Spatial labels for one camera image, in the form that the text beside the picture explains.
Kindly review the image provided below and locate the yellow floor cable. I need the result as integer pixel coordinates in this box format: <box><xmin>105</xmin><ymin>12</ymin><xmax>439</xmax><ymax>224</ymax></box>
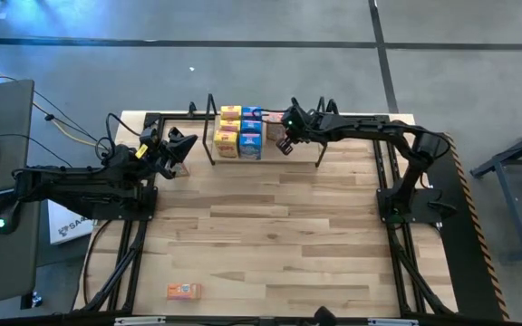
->
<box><xmin>0</xmin><ymin>49</ymin><xmax>102</xmax><ymax>149</ymax></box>

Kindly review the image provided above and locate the desk caster wheel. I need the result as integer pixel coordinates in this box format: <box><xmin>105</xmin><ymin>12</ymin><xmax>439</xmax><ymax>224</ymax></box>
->
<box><xmin>19</xmin><ymin>291</ymin><xmax>44</xmax><ymax>312</ymax></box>

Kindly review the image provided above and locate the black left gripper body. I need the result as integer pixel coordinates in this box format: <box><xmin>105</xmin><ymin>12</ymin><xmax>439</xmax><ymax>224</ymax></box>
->
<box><xmin>136</xmin><ymin>126</ymin><xmax>174</xmax><ymax>180</ymax></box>

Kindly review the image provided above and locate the wooden shelf with black frame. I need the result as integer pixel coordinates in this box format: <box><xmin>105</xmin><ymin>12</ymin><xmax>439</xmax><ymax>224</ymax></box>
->
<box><xmin>199</xmin><ymin>93</ymin><xmax>340</xmax><ymax>168</ymax></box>

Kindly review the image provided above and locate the silver metal bracket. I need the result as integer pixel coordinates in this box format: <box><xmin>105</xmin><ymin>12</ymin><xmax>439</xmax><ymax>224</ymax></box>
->
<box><xmin>113</xmin><ymin>316</ymin><xmax>167</xmax><ymax>326</ymax></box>
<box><xmin>367</xmin><ymin>318</ymin><xmax>421</xmax><ymax>326</ymax></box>

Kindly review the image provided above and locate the white cardboard box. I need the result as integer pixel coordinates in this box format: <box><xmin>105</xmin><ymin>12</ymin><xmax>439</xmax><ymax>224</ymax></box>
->
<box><xmin>46</xmin><ymin>198</ymin><xmax>103</xmax><ymax>245</ymax></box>

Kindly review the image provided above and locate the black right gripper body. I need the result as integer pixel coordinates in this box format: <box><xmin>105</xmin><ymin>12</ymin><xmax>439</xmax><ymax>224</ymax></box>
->
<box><xmin>283</xmin><ymin>106</ymin><xmax>324</xmax><ymax>145</ymax></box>

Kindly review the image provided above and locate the black computer mouse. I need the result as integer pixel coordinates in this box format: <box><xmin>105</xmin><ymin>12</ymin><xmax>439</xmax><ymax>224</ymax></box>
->
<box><xmin>0</xmin><ymin>198</ymin><xmax>23</xmax><ymax>236</ymax></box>

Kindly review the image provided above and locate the dark metal table frame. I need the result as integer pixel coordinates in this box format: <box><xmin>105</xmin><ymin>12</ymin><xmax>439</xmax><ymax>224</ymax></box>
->
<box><xmin>469</xmin><ymin>117</ymin><xmax>522</xmax><ymax>264</ymax></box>

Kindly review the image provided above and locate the black rounded object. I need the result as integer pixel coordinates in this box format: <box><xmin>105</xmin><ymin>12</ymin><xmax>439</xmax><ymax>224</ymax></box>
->
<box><xmin>313</xmin><ymin>305</ymin><xmax>338</xmax><ymax>326</ymax></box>

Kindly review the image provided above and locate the black hazard-striped floor mat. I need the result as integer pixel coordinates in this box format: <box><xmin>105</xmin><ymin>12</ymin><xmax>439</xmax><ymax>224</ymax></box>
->
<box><xmin>417</xmin><ymin>130</ymin><xmax>512</xmax><ymax>321</ymax></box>

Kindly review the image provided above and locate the black metal table frame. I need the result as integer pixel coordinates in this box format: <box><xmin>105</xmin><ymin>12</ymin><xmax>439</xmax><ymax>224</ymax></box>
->
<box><xmin>72</xmin><ymin>101</ymin><xmax>461</xmax><ymax>326</ymax></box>

